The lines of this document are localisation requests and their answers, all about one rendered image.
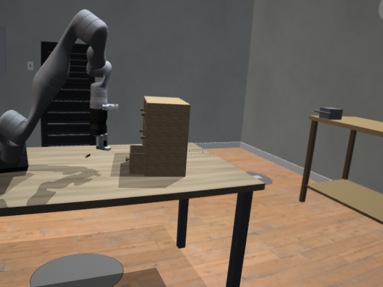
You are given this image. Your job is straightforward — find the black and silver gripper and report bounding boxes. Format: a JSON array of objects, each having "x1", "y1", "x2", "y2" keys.
[{"x1": 89, "y1": 97, "x2": 118, "y2": 150}]

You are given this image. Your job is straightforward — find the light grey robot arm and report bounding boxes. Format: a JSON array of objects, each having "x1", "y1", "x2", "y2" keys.
[{"x1": 0, "y1": 10, "x2": 112, "y2": 164}]

